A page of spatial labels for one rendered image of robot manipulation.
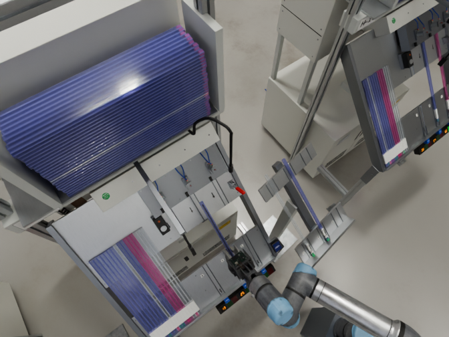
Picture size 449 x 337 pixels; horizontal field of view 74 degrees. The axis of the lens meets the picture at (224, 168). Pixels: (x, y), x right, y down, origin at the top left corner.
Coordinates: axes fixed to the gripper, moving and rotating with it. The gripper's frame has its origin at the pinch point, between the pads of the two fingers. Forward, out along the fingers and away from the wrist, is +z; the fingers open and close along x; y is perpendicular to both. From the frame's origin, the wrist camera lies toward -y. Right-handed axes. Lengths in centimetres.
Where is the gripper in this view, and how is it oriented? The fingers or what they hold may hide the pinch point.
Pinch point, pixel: (229, 251)
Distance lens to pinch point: 125.4
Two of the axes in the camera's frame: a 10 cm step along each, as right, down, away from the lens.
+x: -8.1, 5.3, -2.4
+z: -4.9, -3.9, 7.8
